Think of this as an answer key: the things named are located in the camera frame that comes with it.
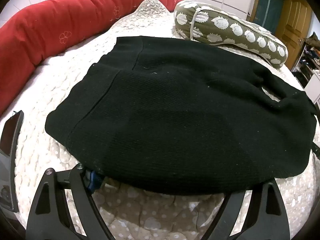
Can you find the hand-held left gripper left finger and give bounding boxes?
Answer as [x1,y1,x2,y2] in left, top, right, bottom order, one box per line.
[25,163,115,240]

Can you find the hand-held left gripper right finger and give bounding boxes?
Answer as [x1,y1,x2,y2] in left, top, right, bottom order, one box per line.
[200,178,290,240]

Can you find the black pants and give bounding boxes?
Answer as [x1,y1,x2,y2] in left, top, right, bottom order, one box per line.
[45,36,318,196]

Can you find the black smartphone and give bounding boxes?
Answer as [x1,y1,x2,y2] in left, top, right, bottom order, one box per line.
[0,110,25,213]

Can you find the beige dotted quilted blanket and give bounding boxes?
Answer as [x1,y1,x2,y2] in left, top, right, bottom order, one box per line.
[5,0,320,240]

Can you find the red quilt roll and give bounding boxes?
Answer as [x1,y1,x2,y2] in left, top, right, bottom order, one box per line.
[0,0,190,118]

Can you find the shoe rack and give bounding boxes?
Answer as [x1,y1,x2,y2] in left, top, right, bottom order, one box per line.
[291,32,320,86]

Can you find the green pillow with white print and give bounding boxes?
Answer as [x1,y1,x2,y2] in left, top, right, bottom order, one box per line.
[174,0,289,69]

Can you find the wooden door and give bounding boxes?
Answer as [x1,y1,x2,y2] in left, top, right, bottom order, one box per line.
[275,0,313,46]

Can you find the dark green curtain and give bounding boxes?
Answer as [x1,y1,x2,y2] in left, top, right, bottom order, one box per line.
[254,0,285,26]

